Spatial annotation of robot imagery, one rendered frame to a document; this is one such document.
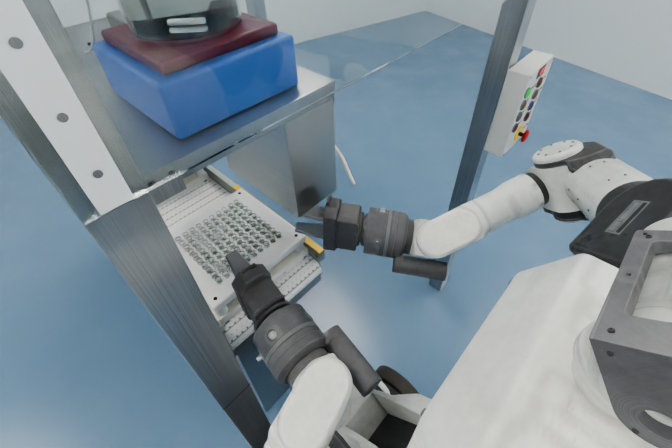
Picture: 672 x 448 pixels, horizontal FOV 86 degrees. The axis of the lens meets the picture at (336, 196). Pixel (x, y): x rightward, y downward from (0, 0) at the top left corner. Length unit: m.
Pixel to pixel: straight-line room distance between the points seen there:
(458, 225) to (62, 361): 1.72
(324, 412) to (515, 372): 0.25
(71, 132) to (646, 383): 0.37
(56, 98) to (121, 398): 1.54
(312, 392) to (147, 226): 0.27
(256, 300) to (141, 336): 1.35
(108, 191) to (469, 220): 0.52
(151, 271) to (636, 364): 0.40
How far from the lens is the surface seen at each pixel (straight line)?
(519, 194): 0.71
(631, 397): 0.23
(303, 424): 0.48
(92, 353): 1.94
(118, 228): 0.40
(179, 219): 1.05
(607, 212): 0.51
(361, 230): 0.66
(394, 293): 1.76
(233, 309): 0.80
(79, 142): 0.34
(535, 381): 0.31
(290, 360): 0.52
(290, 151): 0.57
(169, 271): 0.46
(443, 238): 0.64
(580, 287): 0.37
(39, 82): 0.32
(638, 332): 0.21
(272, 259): 0.79
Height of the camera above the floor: 1.49
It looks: 43 degrees down
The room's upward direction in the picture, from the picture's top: 2 degrees counter-clockwise
